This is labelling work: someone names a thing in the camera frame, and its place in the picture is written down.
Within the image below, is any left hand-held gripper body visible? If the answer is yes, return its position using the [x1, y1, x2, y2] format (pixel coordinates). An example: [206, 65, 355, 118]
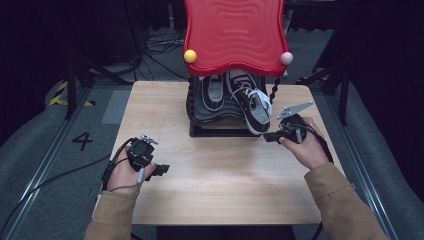
[127, 133, 160, 173]

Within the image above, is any thin grey cable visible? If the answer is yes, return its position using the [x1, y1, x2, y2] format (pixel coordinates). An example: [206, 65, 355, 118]
[108, 167, 146, 194]

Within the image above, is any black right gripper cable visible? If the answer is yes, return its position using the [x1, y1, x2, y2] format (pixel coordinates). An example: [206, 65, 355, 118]
[289, 122, 335, 165]

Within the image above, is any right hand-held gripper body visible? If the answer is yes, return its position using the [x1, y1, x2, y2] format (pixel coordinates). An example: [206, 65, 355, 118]
[277, 100, 315, 145]

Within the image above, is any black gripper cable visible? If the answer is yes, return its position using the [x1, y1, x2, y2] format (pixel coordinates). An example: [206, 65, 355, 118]
[289, 122, 335, 165]
[101, 137, 135, 192]

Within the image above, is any person's left hand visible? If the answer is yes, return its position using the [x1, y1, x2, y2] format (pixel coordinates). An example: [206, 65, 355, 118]
[106, 146, 157, 196]

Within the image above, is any black white canvas sneaker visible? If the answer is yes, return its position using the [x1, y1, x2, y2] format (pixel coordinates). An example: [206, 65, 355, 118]
[225, 68, 274, 137]
[199, 73, 226, 113]

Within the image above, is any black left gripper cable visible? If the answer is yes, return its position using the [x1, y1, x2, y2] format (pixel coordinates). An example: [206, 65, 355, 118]
[101, 137, 135, 192]

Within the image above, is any red and black shoe rack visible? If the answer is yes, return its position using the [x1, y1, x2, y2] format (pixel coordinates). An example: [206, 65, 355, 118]
[182, 0, 294, 138]

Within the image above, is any tangle of black cables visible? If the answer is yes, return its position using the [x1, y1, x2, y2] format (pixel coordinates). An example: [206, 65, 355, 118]
[141, 26, 188, 82]

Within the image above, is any black metal stand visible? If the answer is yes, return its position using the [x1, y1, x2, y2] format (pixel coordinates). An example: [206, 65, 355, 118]
[63, 0, 135, 120]
[296, 49, 352, 127]

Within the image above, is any person's right hand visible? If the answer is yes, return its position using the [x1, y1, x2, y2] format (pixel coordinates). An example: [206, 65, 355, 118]
[279, 116, 331, 171]

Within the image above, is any yellow black floor tape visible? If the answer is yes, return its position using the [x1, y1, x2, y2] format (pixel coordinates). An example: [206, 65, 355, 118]
[48, 80, 96, 108]

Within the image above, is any black floor cable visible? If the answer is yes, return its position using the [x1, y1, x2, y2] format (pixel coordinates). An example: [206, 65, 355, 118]
[0, 153, 112, 234]

